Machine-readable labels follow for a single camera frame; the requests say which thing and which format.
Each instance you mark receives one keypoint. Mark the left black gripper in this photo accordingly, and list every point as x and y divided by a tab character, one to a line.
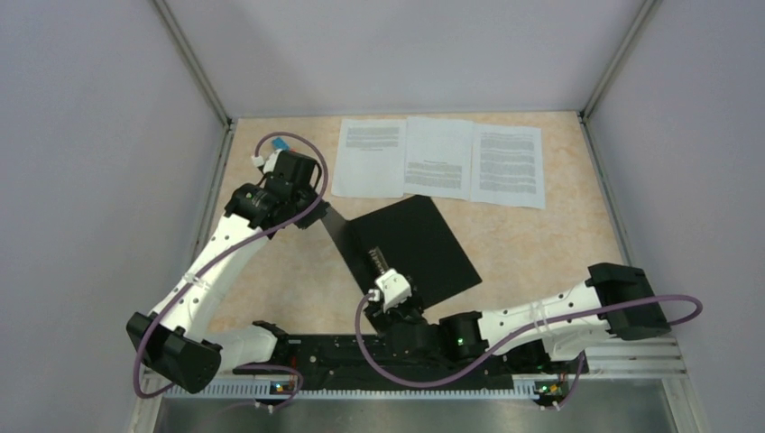
317	213

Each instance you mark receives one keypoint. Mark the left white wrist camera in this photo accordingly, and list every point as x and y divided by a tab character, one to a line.
267	164

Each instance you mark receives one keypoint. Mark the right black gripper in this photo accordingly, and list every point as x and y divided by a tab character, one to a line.
382	320

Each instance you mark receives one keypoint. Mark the right aluminium frame post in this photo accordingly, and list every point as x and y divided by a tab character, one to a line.
630	39

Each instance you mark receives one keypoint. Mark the printed paper sheet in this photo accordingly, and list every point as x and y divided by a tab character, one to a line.
438	157
507	166
370	159

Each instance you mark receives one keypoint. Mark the white slotted cable duct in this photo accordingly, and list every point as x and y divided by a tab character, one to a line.
263	387

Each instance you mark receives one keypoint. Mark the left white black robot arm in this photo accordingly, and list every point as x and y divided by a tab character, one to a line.
173	338

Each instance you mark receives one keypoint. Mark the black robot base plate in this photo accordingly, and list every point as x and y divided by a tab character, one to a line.
336	363

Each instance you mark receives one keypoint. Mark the aluminium frame post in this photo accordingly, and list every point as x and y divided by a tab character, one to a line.
190	60
630	39

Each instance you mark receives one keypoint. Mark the left aluminium frame post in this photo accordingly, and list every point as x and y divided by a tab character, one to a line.
190	60

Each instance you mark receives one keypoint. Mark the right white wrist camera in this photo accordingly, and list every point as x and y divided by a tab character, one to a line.
390	290

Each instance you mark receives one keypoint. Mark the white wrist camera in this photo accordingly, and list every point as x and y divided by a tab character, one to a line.
390	290
267	164

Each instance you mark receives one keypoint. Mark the teal folder black inside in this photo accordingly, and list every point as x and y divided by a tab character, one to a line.
414	239

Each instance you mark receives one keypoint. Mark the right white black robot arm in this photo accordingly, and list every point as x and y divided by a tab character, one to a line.
560	326

